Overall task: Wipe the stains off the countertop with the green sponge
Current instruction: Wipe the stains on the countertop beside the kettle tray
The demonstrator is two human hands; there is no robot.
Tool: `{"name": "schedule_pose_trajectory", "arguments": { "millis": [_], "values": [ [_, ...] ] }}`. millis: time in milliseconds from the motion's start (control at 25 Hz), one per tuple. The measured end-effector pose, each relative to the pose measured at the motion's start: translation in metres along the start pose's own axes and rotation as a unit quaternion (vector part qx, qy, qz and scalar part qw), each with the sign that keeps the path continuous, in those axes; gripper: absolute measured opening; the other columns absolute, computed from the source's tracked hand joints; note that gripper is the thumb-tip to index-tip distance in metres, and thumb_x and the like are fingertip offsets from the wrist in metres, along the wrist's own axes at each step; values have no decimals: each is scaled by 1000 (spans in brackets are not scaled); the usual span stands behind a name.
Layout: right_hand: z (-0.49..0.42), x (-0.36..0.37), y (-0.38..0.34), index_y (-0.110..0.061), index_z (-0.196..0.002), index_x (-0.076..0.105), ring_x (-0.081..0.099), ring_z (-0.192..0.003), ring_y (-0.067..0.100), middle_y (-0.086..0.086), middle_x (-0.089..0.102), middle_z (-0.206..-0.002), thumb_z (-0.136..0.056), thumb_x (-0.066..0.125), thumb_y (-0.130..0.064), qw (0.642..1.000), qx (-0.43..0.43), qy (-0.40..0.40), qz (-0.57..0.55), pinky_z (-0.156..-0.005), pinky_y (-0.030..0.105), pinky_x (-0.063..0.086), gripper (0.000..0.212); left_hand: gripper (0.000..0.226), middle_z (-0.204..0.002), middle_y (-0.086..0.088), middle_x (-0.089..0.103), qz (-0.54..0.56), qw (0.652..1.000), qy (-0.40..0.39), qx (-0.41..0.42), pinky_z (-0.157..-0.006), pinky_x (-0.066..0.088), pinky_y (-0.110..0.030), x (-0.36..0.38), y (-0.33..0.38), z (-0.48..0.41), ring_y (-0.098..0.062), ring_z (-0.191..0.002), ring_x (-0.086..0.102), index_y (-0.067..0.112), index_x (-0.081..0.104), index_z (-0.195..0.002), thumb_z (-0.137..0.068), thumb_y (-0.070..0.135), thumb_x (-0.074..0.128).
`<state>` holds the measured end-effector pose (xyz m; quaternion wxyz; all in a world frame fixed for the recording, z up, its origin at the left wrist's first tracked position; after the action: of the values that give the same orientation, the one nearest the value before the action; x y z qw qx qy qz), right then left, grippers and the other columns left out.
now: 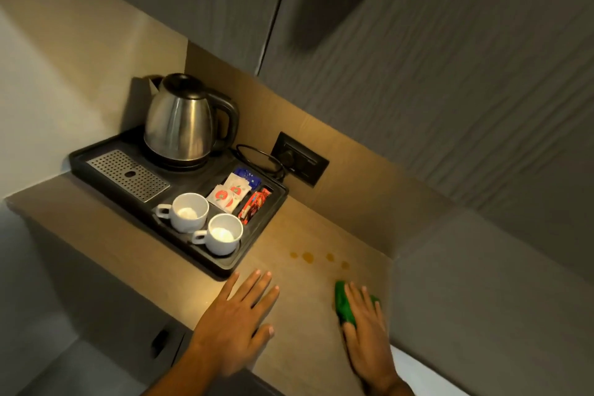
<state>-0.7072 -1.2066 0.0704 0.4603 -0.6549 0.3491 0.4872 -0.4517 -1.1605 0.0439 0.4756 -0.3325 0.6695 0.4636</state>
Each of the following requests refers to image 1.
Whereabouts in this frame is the person's left hand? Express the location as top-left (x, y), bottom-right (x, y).
top-left (191, 269), bottom-right (281, 377)

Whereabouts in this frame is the person's right hand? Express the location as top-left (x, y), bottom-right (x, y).
top-left (342, 282), bottom-right (401, 383)

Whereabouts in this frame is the green cleaning cloth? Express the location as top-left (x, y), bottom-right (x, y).
top-left (334, 280), bottom-right (381, 329)

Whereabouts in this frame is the person's right forearm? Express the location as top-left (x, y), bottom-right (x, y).
top-left (361, 375), bottom-right (416, 396)

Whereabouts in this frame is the person's left forearm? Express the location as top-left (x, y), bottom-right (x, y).
top-left (141, 342), bottom-right (233, 396)

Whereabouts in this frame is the white ceramic cup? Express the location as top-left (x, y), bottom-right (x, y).
top-left (192, 213), bottom-right (244, 256)
top-left (155, 192), bottom-right (210, 234)

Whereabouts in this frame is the red stick sachet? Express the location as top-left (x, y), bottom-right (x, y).
top-left (238, 187), bottom-right (273, 226)

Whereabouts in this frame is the white sachet with red print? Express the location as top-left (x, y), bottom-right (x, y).
top-left (206, 184), bottom-right (243, 214)
top-left (224, 172), bottom-right (252, 202)

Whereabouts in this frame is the black hospitality tray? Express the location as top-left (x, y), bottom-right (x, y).
top-left (69, 126), bottom-right (289, 278)

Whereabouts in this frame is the perforated metal drip plate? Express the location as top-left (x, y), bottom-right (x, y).
top-left (86, 149), bottom-right (171, 203)

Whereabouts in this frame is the steel electric kettle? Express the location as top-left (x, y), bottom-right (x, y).
top-left (143, 73), bottom-right (240, 168)

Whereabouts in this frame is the dark drawer handle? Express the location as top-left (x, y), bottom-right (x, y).
top-left (151, 329), bottom-right (170, 359)

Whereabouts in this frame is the black power cord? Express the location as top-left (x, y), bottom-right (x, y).
top-left (235, 144), bottom-right (294, 180)

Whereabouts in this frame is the black wall socket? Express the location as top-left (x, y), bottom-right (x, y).
top-left (270, 131), bottom-right (330, 187)

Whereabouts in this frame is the grey wall cabinet door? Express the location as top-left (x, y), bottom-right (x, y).
top-left (44, 0), bottom-right (298, 77)
top-left (256, 0), bottom-right (594, 286)

